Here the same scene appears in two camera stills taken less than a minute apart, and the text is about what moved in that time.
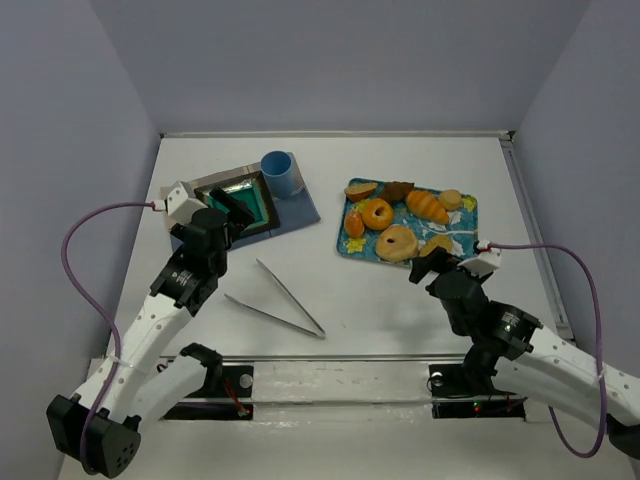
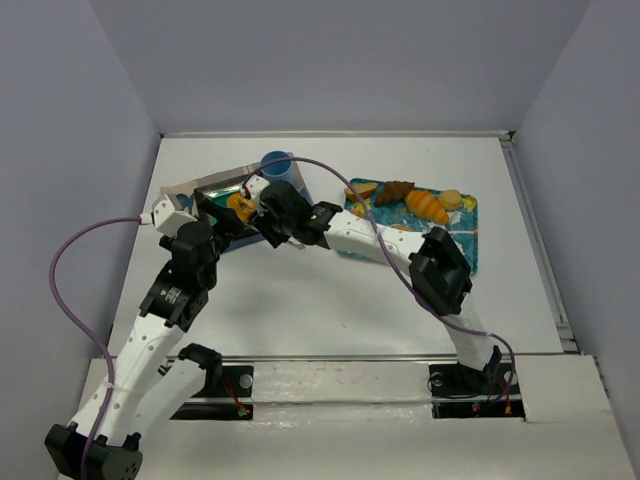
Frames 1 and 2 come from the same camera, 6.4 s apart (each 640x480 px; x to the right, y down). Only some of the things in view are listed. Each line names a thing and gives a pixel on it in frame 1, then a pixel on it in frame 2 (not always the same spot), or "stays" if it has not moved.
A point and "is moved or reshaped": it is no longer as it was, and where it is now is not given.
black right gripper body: (430, 265) to (267, 230)
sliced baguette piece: (360, 191) stays
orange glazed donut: (373, 221) is moved or reshaped
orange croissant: (427, 205) stays
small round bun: (451, 199) stays
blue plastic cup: (277, 167) stays
